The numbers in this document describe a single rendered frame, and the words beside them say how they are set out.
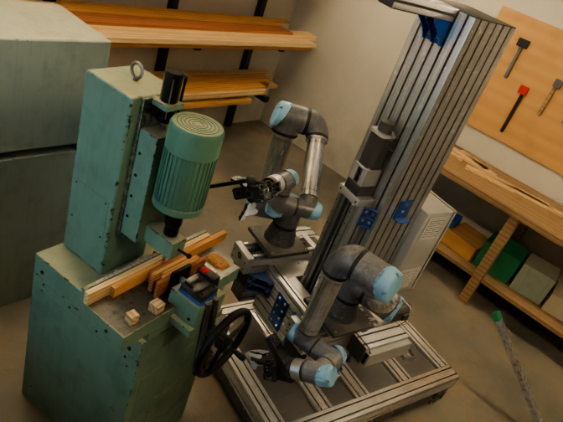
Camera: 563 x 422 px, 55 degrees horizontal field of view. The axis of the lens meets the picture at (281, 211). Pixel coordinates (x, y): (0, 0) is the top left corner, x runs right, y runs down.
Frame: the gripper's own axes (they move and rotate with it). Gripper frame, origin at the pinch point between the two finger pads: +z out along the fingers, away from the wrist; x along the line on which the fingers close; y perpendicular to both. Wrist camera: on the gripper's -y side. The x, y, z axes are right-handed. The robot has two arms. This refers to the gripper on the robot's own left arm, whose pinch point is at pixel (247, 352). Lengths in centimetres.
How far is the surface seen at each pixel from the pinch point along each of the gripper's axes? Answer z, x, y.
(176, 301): 11.7, -20.1, -26.8
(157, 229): 22, -14, -50
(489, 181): -23, 274, -10
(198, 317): 3.3, -19.4, -21.7
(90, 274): 50, -25, -34
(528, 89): -44, 308, -74
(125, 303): 22.3, -32.8, -29.5
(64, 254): 62, -26, -41
